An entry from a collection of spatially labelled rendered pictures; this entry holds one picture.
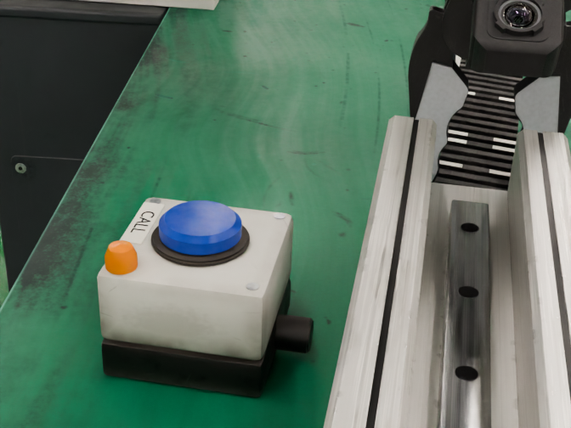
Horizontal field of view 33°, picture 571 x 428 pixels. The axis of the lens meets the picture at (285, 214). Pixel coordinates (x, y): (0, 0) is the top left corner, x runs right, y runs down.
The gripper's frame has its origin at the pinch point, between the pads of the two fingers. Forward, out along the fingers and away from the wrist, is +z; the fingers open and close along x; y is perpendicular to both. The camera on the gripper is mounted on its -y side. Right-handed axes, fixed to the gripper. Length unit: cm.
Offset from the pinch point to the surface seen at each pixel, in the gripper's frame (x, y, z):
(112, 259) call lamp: 17.1, -21.3, -4.8
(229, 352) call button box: 11.5, -21.7, -0.8
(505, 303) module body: -1.0, -17.5, -2.9
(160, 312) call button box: 14.8, -21.7, -2.6
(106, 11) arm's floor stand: 36.6, 33.1, 2.9
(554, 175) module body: -3.0, -11.2, -6.8
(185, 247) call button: 14.1, -19.6, -4.9
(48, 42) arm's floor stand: 43, 32, 7
